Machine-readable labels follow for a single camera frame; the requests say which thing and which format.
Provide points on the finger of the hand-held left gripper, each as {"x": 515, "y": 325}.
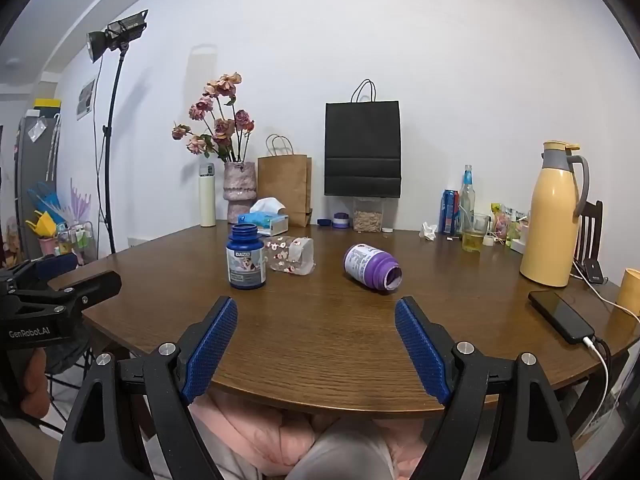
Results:
{"x": 56, "y": 266}
{"x": 92, "y": 287}

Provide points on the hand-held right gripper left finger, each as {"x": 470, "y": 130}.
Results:
{"x": 212, "y": 350}

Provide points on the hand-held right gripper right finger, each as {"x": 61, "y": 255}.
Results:
{"x": 419, "y": 350}

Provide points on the floral glass cup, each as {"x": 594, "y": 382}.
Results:
{"x": 290, "y": 256}

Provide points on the yellow cup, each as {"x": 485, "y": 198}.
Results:
{"x": 631, "y": 292}

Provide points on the person's left hand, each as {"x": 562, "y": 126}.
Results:
{"x": 37, "y": 380}

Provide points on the yellow clothes hangers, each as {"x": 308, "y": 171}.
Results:
{"x": 42, "y": 225}

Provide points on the blue clothes hangers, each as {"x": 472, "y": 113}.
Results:
{"x": 45, "y": 200}

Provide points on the blue pill bottle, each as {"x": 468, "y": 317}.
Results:
{"x": 246, "y": 262}

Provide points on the grey refrigerator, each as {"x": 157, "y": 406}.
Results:
{"x": 35, "y": 170}

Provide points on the purple pill bottle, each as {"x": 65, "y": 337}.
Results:
{"x": 367, "y": 264}

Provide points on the pink clothing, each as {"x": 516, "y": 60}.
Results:
{"x": 280, "y": 435}

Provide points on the crumpled white tissue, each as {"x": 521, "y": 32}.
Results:
{"x": 428, "y": 231}

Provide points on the glass of yellow drink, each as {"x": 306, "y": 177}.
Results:
{"x": 472, "y": 240}

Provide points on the blue and red can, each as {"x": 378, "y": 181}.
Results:
{"x": 449, "y": 212}

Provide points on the clear food container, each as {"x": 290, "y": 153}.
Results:
{"x": 368, "y": 217}

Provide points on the tissue box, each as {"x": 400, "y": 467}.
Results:
{"x": 275, "y": 222}

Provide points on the white thermos bottle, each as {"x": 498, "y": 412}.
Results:
{"x": 207, "y": 200}

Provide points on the black smartphone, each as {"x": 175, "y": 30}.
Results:
{"x": 560, "y": 312}

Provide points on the small purple jar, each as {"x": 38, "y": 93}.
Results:
{"x": 341, "y": 222}

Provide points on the colourful snack packets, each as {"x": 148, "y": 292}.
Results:
{"x": 510, "y": 222}

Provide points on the pink ceramic vase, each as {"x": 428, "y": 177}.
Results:
{"x": 240, "y": 190}

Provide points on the clear glass bottle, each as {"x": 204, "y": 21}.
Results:
{"x": 467, "y": 195}

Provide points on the yellow box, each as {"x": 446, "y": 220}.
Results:
{"x": 46, "y": 103}

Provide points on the black light stand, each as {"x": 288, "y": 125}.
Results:
{"x": 114, "y": 110}

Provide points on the brown paper bag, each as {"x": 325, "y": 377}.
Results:
{"x": 285, "y": 185}

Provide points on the yellow thermos jug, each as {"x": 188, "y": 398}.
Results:
{"x": 547, "y": 220}

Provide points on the black charger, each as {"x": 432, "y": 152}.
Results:
{"x": 594, "y": 270}

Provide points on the dried pink flowers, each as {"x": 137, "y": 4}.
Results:
{"x": 222, "y": 130}

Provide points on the black paper bag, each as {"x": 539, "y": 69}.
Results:
{"x": 362, "y": 150}

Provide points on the dark wooden chair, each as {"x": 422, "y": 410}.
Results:
{"x": 592, "y": 230}

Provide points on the black studio light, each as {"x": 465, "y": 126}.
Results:
{"x": 117, "y": 30}

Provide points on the wall poster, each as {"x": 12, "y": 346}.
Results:
{"x": 86, "y": 100}

